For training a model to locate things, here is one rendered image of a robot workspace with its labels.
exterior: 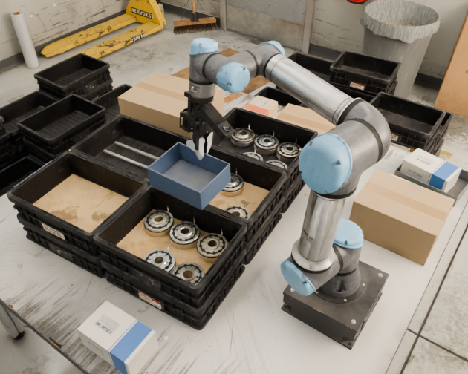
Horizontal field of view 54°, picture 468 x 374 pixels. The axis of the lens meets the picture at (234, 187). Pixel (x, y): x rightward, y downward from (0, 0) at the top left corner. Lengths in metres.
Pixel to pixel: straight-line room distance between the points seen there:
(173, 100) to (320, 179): 1.29
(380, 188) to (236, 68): 0.84
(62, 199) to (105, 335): 0.60
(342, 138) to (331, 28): 3.66
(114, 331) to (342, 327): 0.67
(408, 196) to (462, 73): 2.39
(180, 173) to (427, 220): 0.86
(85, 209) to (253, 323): 0.73
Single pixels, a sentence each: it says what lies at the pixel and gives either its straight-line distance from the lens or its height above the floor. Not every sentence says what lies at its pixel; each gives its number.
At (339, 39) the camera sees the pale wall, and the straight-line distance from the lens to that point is 4.59.
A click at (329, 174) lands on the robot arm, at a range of 0.95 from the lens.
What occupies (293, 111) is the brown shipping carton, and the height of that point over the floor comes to 0.86.
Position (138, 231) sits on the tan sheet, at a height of 0.83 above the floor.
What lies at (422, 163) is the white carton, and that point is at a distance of 2.07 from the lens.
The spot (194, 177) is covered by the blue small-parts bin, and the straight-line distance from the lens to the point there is 1.42.
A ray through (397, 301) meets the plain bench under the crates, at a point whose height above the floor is 0.70.
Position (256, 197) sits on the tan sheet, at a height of 0.83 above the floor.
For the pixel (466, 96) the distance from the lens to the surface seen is 4.09.
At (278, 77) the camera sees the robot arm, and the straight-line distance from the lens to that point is 1.21.
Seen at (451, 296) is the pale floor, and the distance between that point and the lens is 2.67.
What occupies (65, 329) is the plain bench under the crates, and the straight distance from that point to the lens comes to 1.59.
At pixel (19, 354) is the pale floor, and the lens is 2.47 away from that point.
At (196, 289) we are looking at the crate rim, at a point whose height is 0.93.
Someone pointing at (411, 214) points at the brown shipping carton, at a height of 0.86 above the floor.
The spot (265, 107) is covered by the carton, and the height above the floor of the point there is 0.77.
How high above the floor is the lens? 1.99
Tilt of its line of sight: 41 degrees down
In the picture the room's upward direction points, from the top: straight up
